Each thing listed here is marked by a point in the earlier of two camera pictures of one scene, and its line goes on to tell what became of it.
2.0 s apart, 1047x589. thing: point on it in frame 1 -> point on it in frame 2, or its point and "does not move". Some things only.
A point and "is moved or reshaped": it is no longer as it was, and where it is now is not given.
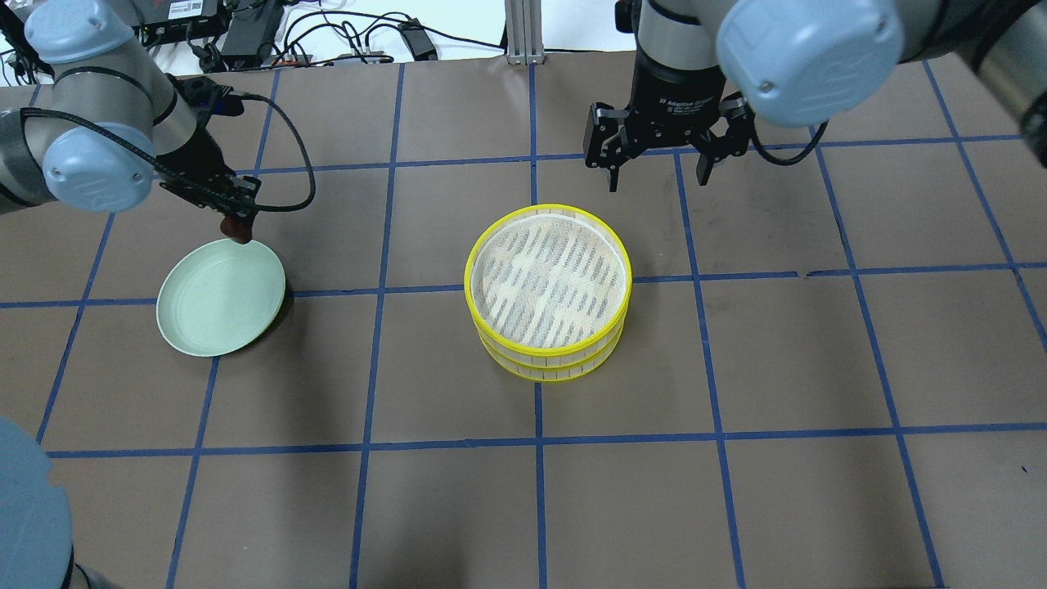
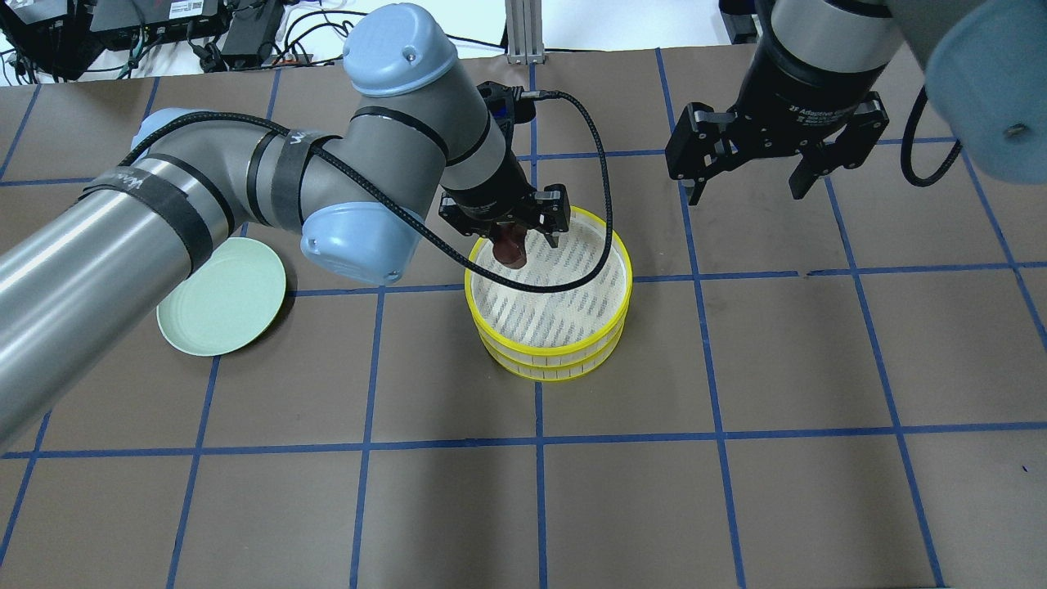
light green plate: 218,297 does not move
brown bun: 239,228 is moved or reshaped
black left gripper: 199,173 -> 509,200
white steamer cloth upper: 548,281 does not move
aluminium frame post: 524,32 does not move
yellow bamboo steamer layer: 536,373 does not move
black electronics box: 164,22 does not move
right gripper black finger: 704,168 -> 806,171
